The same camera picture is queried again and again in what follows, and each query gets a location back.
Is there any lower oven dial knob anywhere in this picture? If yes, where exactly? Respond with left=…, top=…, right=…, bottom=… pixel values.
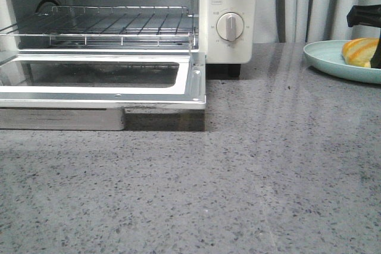
left=216, top=12, right=244, bottom=42

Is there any grey curtain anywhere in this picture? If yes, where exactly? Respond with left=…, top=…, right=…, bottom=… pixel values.
left=253, top=0, right=380, bottom=43

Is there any golden croissant bread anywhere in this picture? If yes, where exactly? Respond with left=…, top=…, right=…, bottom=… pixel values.
left=342, top=37, right=379, bottom=68

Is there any oven glass door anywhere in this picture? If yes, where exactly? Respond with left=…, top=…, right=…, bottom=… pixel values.
left=1, top=49, right=206, bottom=130

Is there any metal wire oven rack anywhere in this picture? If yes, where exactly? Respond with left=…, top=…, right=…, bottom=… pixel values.
left=1, top=6, right=198, bottom=49

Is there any white Toshiba toaster oven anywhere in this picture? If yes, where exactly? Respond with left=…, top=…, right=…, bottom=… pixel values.
left=1, top=0, right=255, bottom=77

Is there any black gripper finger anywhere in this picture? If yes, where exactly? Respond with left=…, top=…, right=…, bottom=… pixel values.
left=370, top=36, right=381, bottom=69
left=346, top=4, right=381, bottom=27

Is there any light green plate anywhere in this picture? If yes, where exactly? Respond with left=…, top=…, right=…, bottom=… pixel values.
left=303, top=40, right=380, bottom=84

